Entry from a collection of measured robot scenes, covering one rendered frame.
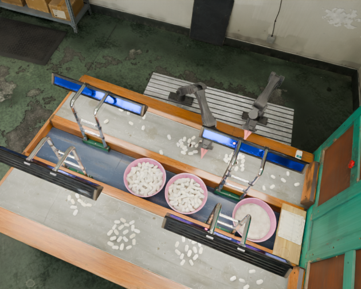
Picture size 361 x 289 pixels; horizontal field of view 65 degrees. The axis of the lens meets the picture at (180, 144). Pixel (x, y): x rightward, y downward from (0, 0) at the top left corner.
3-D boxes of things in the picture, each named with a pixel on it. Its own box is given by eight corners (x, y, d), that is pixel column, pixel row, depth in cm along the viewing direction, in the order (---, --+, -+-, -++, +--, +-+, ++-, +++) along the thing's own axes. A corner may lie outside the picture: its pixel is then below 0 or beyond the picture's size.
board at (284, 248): (282, 203, 177) (282, 202, 176) (305, 211, 175) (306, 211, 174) (271, 255, 161) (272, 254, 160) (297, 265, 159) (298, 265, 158)
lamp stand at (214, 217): (203, 222, 176) (216, 198, 138) (234, 234, 174) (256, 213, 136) (193, 252, 167) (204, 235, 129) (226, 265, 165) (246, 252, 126)
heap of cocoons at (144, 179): (137, 160, 193) (136, 156, 188) (168, 172, 191) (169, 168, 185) (121, 190, 182) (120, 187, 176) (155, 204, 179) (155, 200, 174)
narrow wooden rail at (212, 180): (57, 122, 207) (53, 113, 198) (299, 214, 186) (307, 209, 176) (53, 128, 205) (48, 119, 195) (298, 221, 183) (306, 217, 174)
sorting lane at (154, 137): (77, 88, 217) (76, 86, 215) (310, 171, 195) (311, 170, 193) (54, 117, 202) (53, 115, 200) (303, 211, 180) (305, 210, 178)
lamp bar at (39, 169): (0, 146, 152) (-7, 139, 146) (104, 187, 145) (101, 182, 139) (-10, 158, 148) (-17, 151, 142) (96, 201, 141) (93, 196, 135)
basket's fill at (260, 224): (238, 200, 185) (239, 197, 180) (271, 213, 182) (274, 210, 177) (228, 233, 174) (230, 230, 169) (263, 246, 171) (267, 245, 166)
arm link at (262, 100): (265, 109, 179) (287, 72, 184) (252, 102, 181) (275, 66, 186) (261, 116, 190) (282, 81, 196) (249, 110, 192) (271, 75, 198)
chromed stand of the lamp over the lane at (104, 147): (96, 122, 208) (82, 79, 169) (121, 131, 205) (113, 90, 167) (83, 142, 198) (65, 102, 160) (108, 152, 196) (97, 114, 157)
